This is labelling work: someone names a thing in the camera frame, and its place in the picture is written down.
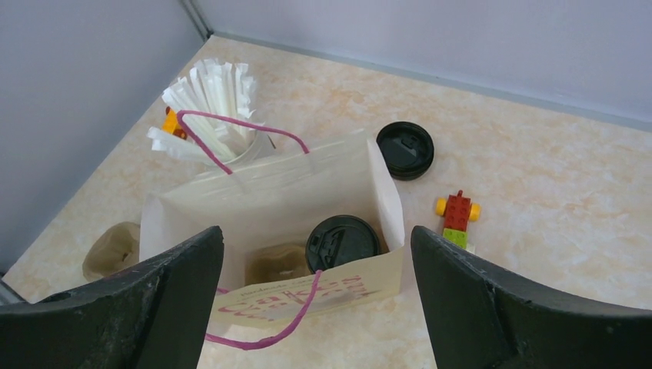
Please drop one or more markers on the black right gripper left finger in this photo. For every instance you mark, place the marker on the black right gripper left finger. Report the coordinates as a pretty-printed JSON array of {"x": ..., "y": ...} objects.
[{"x": 151, "y": 315}]

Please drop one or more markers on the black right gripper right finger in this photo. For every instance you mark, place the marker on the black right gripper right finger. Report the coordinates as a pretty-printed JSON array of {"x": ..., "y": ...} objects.
[{"x": 481, "y": 315}]

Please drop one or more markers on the black coffee cup lid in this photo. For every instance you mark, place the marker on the black coffee cup lid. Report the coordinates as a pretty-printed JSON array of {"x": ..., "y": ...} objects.
[{"x": 339, "y": 240}]

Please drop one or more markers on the beige pink cake bag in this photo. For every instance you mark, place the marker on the beige pink cake bag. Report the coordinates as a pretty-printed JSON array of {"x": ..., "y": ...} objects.
[{"x": 280, "y": 200}]

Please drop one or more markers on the brown cardboard cup carrier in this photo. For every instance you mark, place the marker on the brown cardboard cup carrier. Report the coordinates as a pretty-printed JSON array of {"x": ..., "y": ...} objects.
[{"x": 117, "y": 249}]

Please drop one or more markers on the red green toy car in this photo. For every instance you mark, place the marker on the red green toy car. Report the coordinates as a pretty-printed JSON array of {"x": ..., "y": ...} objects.
[{"x": 457, "y": 210}]

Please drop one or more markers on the brown carrier inside bag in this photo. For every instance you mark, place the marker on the brown carrier inside bag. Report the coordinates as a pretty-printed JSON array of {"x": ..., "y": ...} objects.
[{"x": 276, "y": 263}]

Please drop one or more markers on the orange red toy car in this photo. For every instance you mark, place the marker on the orange red toy car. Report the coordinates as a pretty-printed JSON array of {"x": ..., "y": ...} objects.
[{"x": 172, "y": 126}]

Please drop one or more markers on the white straw holder cup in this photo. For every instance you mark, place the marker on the white straw holder cup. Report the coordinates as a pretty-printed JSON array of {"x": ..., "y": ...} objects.
[{"x": 261, "y": 147}]

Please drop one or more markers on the white wrapped straws bundle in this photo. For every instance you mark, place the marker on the white wrapped straws bundle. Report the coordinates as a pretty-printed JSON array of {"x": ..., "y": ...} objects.
[{"x": 215, "y": 87}]

